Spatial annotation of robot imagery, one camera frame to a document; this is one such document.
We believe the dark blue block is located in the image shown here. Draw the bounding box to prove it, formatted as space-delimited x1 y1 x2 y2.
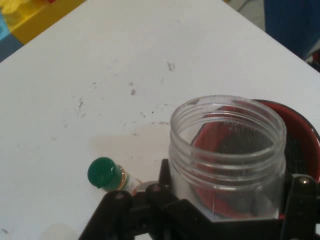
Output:
263 0 320 60

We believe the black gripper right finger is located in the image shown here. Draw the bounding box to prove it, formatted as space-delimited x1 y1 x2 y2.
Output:
279 172 320 240

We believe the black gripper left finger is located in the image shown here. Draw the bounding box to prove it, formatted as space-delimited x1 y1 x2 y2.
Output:
78 158 216 240

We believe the black seeds heap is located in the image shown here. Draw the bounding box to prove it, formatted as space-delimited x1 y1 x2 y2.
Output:
214 121 312 176

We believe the tall clear plastic jar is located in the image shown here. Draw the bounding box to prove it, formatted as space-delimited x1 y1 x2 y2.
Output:
167 94 287 222

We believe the red bowl with black rim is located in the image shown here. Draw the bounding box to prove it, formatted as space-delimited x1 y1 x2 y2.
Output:
191 98 320 219

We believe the green capped spice bottle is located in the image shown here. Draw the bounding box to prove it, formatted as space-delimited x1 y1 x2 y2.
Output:
87 156 144 198

